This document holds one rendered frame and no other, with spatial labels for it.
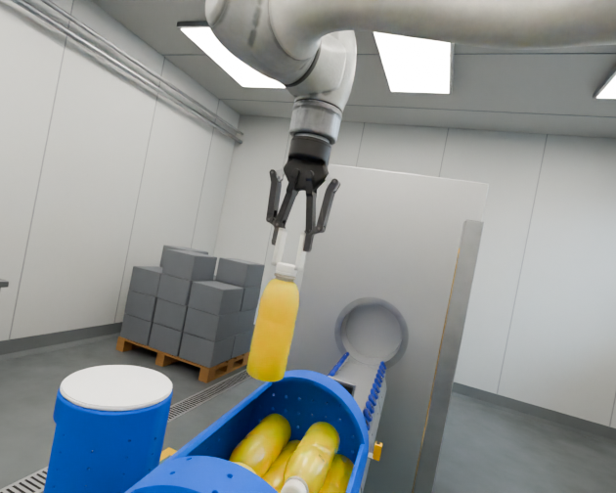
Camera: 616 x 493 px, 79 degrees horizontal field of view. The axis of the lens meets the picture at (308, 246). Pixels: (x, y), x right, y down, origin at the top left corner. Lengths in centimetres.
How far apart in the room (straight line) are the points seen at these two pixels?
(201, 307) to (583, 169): 463
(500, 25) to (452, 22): 5
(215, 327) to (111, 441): 280
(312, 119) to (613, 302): 506
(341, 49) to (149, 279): 383
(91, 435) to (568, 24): 116
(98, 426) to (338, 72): 95
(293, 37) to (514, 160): 497
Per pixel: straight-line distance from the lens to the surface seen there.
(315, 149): 67
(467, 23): 55
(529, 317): 531
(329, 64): 68
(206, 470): 51
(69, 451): 116
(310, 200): 67
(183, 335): 407
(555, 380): 548
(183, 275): 403
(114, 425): 110
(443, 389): 145
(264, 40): 59
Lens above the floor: 151
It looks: level
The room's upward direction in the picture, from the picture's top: 11 degrees clockwise
